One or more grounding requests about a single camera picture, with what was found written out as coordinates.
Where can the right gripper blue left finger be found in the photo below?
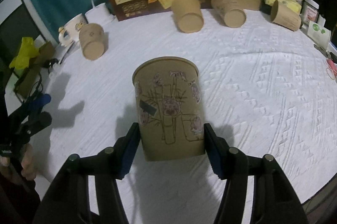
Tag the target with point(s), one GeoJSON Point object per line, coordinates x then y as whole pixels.
{"type": "Point", "coordinates": [124, 152]}

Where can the leftmost lying paper cup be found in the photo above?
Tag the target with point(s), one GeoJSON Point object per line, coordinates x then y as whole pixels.
{"type": "Point", "coordinates": [91, 38]}

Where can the white green-logo paper cup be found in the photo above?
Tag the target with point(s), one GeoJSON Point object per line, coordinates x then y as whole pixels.
{"type": "Point", "coordinates": [319, 34]}

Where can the lying paper cup far right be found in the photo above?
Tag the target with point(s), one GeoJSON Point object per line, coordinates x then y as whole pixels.
{"type": "Point", "coordinates": [284, 16]}

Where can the lying paper cup with doodles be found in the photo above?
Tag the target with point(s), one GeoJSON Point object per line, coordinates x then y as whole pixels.
{"type": "Point", "coordinates": [230, 12]}

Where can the paper cup with bamboo drawing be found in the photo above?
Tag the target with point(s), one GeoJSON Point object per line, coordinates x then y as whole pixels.
{"type": "Point", "coordinates": [170, 109]}

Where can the yellow plastic bag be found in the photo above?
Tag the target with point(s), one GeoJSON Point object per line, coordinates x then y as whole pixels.
{"type": "Point", "coordinates": [27, 51]}

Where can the clear jar with white lid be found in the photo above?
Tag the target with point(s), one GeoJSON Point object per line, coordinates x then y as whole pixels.
{"type": "Point", "coordinates": [310, 11]}

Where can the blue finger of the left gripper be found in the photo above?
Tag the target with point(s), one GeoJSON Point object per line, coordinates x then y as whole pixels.
{"type": "Point", "coordinates": [35, 125]}
{"type": "Point", "coordinates": [29, 108]}

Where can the white cartoon mug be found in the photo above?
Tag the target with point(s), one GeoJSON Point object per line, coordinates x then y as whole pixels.
{"type": "Point", "coordinates": [70, 31]}

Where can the white woven tablecloth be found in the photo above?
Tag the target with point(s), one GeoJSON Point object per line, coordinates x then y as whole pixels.
{"type": "Point", "coordinates": [263, 88]}

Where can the person's left hand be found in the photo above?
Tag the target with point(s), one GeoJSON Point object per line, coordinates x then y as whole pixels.
{"type": "Point", "coordinates": [27, 172]}

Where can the plain lying paper cup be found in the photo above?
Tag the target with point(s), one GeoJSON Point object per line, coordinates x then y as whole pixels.
{"type": "Point", "coordinates": [187, 15]}

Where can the pen on table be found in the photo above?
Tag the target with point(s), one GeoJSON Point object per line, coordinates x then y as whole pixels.
{"type": "Point", "coordinates": [67, 52]}

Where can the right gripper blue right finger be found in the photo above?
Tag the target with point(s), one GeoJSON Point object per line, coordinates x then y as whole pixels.
{"type": "Point", "coordinates": [217, 151]}

